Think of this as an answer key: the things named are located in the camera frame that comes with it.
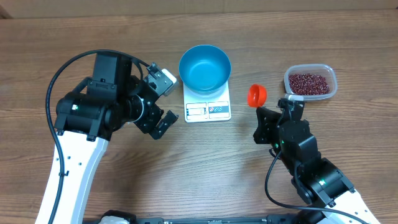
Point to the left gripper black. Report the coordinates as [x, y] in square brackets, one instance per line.
[158, 132]

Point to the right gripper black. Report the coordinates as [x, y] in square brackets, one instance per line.
[265, 119]

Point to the orange scoop with blue handle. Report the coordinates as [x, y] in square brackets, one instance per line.
[257, 96]

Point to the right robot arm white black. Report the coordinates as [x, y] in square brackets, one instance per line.
[329, 195]

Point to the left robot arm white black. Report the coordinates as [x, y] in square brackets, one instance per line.
[122, 89]

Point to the white digital kitchen scale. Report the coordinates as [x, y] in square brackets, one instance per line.
[200, 108]

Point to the blue bowl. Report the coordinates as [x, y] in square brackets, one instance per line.
[204, 69]

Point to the red beans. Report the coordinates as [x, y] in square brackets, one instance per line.
[308, 84]

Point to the clear plastic container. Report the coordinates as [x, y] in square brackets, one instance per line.
[319, 69]

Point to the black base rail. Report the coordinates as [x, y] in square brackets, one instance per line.
[115, 216]

